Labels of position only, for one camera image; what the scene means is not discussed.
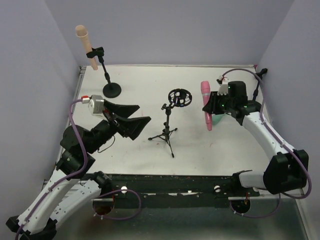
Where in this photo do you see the pink microphone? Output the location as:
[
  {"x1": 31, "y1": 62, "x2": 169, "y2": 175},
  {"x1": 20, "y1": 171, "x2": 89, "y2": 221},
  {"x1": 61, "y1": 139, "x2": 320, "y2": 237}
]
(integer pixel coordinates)
[{"x1": 200, "y1": 80, "x2": 213, "y2": 131}]

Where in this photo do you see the black round-base clip stand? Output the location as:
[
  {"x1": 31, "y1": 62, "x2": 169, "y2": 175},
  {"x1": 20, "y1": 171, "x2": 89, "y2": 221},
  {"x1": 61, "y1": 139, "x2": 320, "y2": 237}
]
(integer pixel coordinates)
[{"x1": 86, "y1": 47, "x2": 122, "y2": 99}]

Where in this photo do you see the black tripod shock-mount stand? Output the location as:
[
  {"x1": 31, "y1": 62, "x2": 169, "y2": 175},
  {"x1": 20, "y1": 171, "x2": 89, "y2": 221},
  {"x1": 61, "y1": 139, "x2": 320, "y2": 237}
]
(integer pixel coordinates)
[{"x1": 147, "y1": 88, "x2": 193, "y2": 158}]

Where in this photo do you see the beige microphone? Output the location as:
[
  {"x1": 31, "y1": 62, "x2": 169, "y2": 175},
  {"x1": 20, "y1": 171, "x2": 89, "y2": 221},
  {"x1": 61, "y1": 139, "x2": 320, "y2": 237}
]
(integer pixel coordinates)
[{"x1": 75, "y1": 25, "x2": 98, "y2": 71}]

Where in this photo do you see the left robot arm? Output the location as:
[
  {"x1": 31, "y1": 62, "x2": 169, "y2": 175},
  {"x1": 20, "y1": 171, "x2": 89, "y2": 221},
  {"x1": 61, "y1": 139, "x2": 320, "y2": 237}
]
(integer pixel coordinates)
[{"x1": 6, "y1": 95, "x2": 151, "y2": 240}]

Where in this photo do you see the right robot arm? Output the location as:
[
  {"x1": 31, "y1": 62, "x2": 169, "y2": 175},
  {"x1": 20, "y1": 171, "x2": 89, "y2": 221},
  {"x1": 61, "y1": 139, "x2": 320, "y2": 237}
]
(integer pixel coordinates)
[{"x1": 200, "y1": 80, "x2": 309, "y2": 195}]

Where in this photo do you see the teal microphone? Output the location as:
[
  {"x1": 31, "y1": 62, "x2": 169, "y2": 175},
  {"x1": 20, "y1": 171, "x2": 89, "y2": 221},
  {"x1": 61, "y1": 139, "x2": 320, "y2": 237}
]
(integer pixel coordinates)
[{"x1": 212, "y1": 114, "x2": 225, "y2": 126}]

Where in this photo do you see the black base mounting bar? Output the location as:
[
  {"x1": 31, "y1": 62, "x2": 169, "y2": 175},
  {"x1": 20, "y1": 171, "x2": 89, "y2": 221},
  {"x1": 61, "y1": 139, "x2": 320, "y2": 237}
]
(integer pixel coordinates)
[{"x1": 89, "y1": 174, "x2": 261, "y2": 209}]

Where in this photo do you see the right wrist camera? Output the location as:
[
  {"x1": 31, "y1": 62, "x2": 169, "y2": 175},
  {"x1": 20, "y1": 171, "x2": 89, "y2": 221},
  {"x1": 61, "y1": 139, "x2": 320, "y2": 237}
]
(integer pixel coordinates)
[{"x1": 216, "y1": 75, "x2": 230, "y2": 96}]

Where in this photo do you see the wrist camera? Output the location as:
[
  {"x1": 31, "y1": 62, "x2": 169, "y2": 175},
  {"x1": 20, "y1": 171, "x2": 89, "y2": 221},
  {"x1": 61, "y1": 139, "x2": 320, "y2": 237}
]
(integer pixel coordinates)
[
  {"x1": 216, "y1": 75, "x2": 230, "y2": 96},
  {"x1": 81, "y1": 94, "x2": 105, "y2": 116}
]

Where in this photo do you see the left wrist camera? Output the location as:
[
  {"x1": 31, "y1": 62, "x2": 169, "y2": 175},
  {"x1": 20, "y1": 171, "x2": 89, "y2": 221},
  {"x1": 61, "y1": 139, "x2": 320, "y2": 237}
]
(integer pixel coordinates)
[{"x1": 81, "y1": 94, "x2": 105, "y2": 116}]

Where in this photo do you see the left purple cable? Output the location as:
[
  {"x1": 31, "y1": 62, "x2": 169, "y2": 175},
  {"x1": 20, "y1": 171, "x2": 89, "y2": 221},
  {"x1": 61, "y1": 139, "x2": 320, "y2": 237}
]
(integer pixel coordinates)
[{"x1": 13, "y1": 98, "x2": 142, "y2": 240}]

